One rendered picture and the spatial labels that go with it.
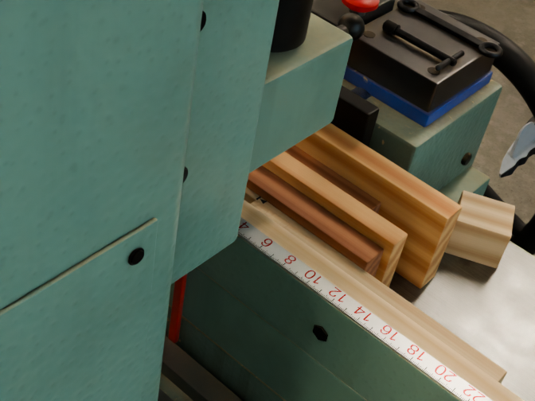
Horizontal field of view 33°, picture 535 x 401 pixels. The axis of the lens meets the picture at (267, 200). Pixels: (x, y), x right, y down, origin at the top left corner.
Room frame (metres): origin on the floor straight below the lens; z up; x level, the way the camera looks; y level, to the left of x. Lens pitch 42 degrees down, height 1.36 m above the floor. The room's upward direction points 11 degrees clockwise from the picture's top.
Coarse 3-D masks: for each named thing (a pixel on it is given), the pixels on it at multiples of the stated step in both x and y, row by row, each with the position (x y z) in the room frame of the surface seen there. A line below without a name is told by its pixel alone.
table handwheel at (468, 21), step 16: (464, 16) 0.78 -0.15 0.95; (480, 32) 0.75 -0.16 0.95; (496, 32) 0.76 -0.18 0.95; (512, 48) 0.74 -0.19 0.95; (496, 64) 0.74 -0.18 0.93; (512, 64) 0.73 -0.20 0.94; (528, 64) 0.73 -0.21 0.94; (512, 80) 0.73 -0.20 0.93; (528, 80) 0.72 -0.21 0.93; (528, 96) 0.71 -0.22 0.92; (528, 224) 0.69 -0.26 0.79; (512, 240) 0.69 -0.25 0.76; (528, 240) 0.68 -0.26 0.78
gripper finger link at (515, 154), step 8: (528, 128) 0.90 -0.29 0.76; (520, 136) 0.89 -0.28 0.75; (528, 136) 0.90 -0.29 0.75; (512, 144) 0.91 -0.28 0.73; (520, 144) 0.90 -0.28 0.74; (528, 144) 0.91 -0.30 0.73; (512, 152) 0.89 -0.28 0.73; (520, 152) 0.90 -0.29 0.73; (528, 152) 0.90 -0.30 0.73; (504, 160) 0.89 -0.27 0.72; (512, 160) 0.89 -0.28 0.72; (520, 160) 0.89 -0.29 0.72; (504, 168) 0.88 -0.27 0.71; (512, 168) 0.88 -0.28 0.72; (504, 176) 0.87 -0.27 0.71
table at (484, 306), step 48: (480, 192) 0.64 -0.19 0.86; (192, 288) 0.44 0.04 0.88; (432, 288) 0.46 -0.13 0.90; (480, 288) 0.47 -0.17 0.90; (528, 288) 0.48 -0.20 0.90; (240, 336) 0.41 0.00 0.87; (480, 336) 0.43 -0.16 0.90; (528, 336) 0.44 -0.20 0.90; (288, 384) 0.38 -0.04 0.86; (336, 384) 0.37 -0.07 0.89; (528, 384) 0.39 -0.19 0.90
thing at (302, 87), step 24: (312, 24) 0.51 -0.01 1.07; (312, 48) 0.48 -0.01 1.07; (336, 48) 0.49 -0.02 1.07; (288, 72) 0.45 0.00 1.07; (312, 72) 0.47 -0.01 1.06; (336, 72) 0.49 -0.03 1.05; (264, 96) 0.43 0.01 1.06; (288, 96) 0.45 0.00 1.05; (312, 96) 0.47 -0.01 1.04; (336, 96) 0.50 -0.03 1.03; (264, 120) 0.43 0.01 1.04; (288, 120) 0.45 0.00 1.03; (312, 120) 0.48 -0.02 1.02; (264, 144) 0.44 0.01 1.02; (288, 144) 0.46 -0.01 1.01
